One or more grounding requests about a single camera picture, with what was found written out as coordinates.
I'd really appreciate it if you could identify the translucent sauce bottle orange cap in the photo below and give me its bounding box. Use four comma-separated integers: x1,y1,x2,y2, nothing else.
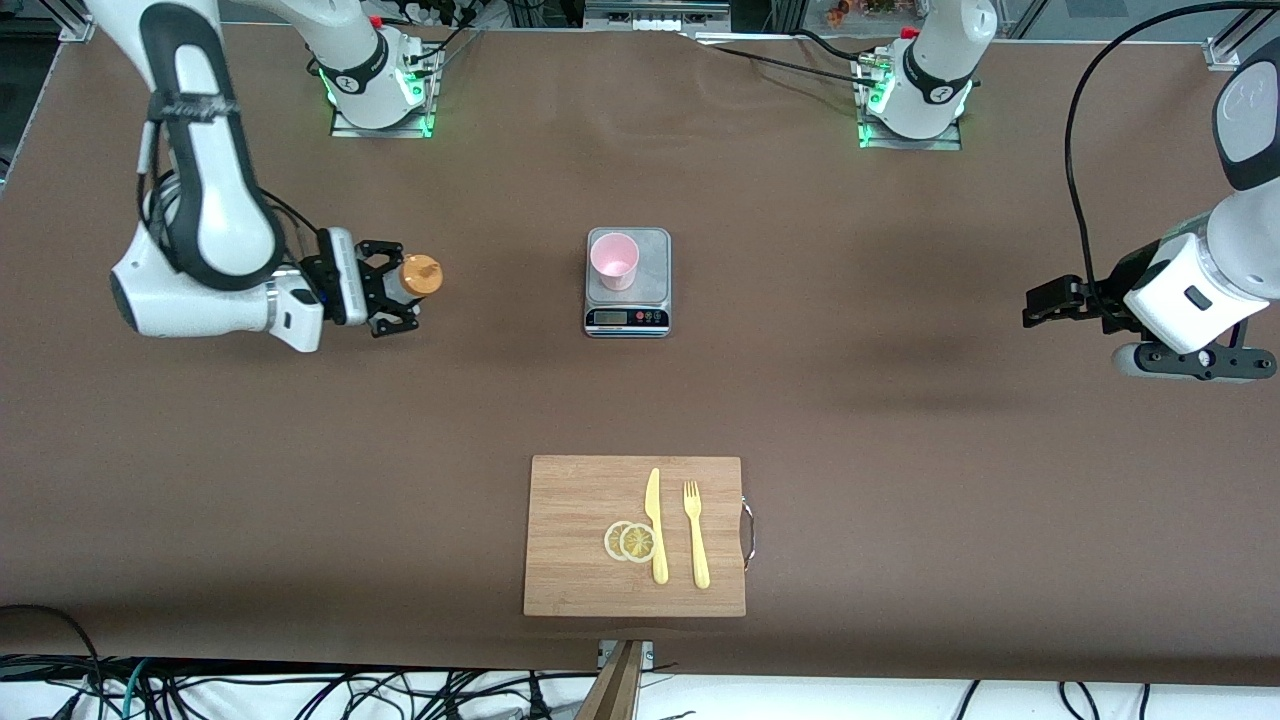
385,254,444,301

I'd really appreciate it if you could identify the pink plastic cup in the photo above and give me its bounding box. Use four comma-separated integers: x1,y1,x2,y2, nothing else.
589,232,641,292

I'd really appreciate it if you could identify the brown table cover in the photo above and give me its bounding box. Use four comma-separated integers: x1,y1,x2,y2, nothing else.
0,18,1280,687

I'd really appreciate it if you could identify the wooden cutting board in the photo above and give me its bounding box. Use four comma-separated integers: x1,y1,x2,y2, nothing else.
523,455,755,618

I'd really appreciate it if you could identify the silver digital kitchen scale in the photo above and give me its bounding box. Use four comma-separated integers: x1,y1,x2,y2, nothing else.
584,227,672,339

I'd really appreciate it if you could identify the yellow plastic knife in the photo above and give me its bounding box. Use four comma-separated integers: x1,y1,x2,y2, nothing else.
644,467,670,586

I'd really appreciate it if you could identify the white power strip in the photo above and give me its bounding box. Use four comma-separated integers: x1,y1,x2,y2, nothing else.
585,0,731,36

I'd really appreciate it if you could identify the yellow plastic fork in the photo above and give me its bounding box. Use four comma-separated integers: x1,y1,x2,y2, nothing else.
682,480,712,590

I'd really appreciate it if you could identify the wooden beam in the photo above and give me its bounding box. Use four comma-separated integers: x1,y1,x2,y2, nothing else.
575,640,646,720

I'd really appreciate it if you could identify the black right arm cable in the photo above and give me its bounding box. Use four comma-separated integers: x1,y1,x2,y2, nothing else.
138,110,326,263

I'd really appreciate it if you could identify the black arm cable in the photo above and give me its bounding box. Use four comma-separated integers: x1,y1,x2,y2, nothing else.
138,110,326,263
1063,0,1280,311

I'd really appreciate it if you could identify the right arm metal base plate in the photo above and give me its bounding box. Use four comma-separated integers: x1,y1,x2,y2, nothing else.
330,108,437,139

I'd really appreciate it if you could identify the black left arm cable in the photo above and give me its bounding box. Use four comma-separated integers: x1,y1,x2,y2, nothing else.
1063,0,1280,311

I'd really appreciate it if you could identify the black cable on table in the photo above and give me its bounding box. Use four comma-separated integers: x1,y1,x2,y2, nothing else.
690,30,871,89

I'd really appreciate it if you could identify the black floor cable loop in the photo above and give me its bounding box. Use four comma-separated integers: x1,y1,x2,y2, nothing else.
0,604,103,720

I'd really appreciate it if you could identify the teal floor cable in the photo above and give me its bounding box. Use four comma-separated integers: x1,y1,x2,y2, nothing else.
118,658,151,720

